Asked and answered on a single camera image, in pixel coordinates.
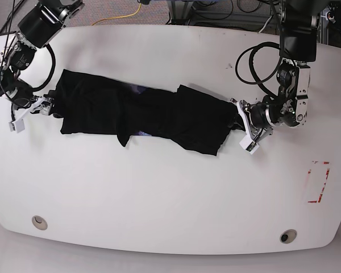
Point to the red tape rectangle marking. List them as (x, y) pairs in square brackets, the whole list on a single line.
[(317, 178)]

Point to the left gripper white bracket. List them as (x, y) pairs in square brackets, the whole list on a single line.
[(256, 119)]

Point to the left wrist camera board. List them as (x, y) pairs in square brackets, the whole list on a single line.
[(249, 145)]

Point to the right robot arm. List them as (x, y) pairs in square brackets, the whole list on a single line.
[(36, 30)]

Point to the table cable grommet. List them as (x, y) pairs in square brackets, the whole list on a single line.
[(288, 236), (39, 222)]

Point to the black t-shirt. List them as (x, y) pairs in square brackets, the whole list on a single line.
[(93, 104)]

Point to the left table cable grommet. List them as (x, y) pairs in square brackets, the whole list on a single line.
[(39, 222)]

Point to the aluminium frame stand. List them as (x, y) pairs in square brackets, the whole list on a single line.
[(179, 12)]

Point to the right table cable grommet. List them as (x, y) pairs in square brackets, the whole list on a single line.
[(288, 236)]

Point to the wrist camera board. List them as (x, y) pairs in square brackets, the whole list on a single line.
[(249, 145), (17, 126)]

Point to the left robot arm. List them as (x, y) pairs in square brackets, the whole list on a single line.
[(297, 22)]

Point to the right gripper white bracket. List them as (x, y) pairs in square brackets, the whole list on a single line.
[(35, 105)]

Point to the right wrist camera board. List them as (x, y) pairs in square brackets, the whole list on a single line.
[(17, 126)]

